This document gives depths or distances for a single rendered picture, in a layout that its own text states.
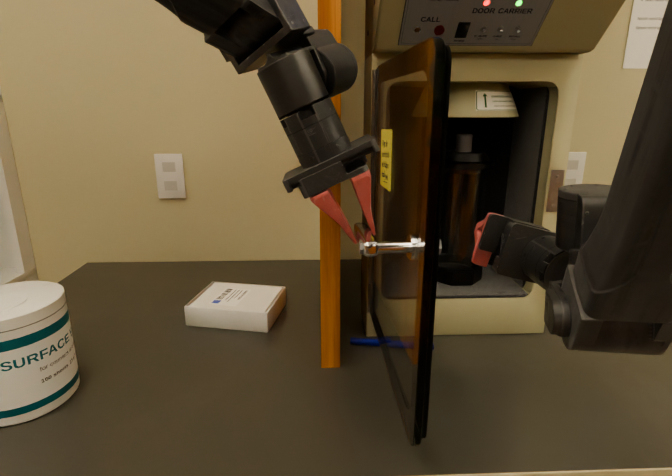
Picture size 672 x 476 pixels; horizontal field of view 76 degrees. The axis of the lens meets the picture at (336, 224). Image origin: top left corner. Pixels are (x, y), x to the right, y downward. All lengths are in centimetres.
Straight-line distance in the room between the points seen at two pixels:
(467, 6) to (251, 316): 59
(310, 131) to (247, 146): 71
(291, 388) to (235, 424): 10
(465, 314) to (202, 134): 75
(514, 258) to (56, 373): 61
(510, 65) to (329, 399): 56
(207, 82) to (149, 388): 72
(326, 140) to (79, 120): 90
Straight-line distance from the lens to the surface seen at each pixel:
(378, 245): 42
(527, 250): 55
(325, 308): 66
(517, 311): 84
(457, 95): 75
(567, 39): 74
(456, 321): 81
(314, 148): 43
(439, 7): 64
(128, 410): 69
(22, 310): 67
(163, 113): 118
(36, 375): 70
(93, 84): 124
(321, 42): 51
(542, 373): 77
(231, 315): 82
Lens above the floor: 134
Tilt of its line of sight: 15 degrees down
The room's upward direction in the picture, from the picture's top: straight up
